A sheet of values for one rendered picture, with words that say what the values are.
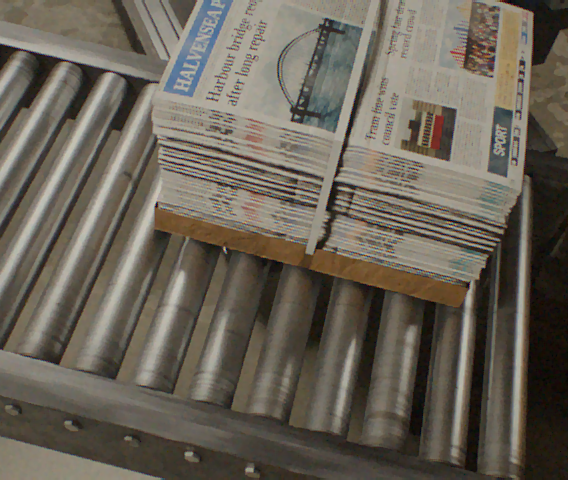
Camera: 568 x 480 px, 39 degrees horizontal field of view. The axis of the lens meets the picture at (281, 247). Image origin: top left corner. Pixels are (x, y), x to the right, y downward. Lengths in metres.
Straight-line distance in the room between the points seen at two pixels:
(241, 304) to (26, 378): 0.25
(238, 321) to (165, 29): 1.34
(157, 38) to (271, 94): 1.33
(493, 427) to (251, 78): 0.46
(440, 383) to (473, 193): 0.23
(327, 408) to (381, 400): 0.06
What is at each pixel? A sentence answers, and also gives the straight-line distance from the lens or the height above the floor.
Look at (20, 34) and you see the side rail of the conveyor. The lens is 1.24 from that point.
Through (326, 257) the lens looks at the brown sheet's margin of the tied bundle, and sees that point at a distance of 0.93.
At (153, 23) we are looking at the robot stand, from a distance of 2.19.
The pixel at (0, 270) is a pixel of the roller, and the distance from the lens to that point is 0.96.
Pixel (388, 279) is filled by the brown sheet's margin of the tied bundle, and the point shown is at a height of 0.83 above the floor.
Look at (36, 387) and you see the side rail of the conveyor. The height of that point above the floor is 0.80.
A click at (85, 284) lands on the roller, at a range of 0.95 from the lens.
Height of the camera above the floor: 1.58
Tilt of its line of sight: 53 degrees down
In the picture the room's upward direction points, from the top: 12 degrees clockwise
